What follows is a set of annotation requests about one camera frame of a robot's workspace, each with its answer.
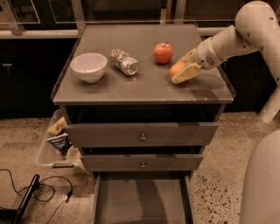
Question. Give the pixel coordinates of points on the grey bottom drawer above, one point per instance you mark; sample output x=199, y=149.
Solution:
x=142, y=197

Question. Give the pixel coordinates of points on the orange fruit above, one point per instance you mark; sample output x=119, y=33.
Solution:
x=176, y=68

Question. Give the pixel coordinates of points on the white bowl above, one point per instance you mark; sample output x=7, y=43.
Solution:
x=89, y=67

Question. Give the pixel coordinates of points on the red apple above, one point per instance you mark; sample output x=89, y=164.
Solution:
x=163, y=53

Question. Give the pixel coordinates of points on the grey middle drawer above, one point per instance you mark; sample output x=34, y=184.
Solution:
x=142, y=162

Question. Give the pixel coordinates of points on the grey top drawer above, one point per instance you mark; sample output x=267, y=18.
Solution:
x=150, y=134

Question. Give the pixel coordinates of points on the grey drawer cabinet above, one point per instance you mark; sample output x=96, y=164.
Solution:
x=146, y=97

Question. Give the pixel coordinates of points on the black stand leg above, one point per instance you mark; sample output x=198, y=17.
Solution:
x=14, y=215

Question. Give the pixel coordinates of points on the tan snack packet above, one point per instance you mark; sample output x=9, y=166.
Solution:
x=58, y=126

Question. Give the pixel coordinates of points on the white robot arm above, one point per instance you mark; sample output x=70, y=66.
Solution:
x=255, y=28

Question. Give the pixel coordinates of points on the dark blue snack bag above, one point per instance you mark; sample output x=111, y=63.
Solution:
x=60, y=143

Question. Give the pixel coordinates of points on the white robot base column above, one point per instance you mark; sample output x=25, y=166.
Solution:
x=271, y=107

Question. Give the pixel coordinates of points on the silver green soda can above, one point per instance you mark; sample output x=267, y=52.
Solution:
x=124, y=61

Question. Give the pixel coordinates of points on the grey drawer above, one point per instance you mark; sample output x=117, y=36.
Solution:
x=142, y=197
x=142, y=162
x=150, y=134

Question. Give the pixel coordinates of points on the clear plastic bin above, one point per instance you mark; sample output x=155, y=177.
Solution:
x=51, y=158

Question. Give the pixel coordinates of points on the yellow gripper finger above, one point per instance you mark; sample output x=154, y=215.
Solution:
x=189, y=71
x=188, y=58

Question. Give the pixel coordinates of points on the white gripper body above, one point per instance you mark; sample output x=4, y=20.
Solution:
x=204, y=55

